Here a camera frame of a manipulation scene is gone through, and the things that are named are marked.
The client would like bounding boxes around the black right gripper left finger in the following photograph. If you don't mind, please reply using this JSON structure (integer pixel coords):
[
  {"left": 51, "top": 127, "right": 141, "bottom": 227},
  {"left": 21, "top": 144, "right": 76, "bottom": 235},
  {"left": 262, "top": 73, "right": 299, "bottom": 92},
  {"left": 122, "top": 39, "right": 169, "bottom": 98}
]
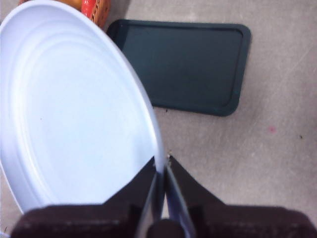
[{"left": 10, "top": 156, "right": 159, "bottom": 238}]

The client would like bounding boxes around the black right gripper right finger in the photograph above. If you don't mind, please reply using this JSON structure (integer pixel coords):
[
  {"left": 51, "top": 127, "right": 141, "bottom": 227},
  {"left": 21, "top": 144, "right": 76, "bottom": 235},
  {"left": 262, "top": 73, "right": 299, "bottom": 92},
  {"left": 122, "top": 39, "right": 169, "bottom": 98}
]
[{"left": 165, "top": 155, "right": 317, "bottom": 238}]

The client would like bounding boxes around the blue round plate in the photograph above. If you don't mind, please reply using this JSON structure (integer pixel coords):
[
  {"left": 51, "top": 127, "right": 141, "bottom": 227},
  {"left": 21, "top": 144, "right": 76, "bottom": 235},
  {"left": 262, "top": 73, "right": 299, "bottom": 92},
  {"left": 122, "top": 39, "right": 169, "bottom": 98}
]
[{"left": 0, "top": 0, "right": 165, "bottom": 216}]

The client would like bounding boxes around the black rectangular tray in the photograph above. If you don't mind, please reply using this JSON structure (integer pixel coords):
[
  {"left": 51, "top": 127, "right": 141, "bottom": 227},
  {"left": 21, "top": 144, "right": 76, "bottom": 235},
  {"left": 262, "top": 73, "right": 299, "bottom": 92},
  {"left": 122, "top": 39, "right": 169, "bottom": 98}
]
[{"left": 106, "top": 19, "right": 252, "bottom": 117}]

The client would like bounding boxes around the brown wicker basket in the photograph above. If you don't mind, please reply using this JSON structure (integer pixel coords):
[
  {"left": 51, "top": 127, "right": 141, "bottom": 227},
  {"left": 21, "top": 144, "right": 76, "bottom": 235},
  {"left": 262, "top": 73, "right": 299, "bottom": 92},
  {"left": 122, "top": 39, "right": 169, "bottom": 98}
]
[{"left": 19, "top": 0, "right": 112, "bottom": 28}]

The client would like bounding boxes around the yellow-brown potato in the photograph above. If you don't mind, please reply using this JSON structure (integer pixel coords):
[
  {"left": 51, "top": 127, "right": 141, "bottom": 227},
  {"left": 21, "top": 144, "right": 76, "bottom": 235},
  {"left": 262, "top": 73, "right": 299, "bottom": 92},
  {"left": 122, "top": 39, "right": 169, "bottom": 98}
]
[{"left": 59, "top": 0, "right": 84, "bottom": 12}]

